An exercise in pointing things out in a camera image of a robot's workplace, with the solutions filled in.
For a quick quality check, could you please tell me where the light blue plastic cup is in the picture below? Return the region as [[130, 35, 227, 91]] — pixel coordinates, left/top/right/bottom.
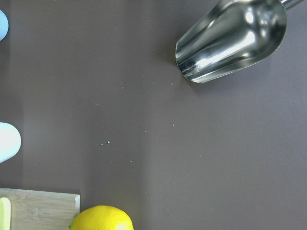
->
[[0, 10, 9, 41]]

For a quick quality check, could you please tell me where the yellow plastic knife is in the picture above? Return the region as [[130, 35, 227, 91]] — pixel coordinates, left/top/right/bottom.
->
[[0, 197, 11, 230]]

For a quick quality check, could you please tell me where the whole yellow lemon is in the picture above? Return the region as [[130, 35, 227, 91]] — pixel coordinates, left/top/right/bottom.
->
[[69, 206, 134, 230]]

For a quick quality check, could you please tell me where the shiny metal scoop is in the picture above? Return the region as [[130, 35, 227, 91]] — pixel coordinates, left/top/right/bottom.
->
[[175, 0, 300, 83]]

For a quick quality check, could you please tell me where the bamboo cutting board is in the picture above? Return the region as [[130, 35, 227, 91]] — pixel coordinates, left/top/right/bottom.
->
[[0, 188, 80, 230]]

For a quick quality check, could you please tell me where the pale yellow plastic cup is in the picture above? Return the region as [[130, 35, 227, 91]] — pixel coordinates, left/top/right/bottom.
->
[[0, 122, 22, 163]]

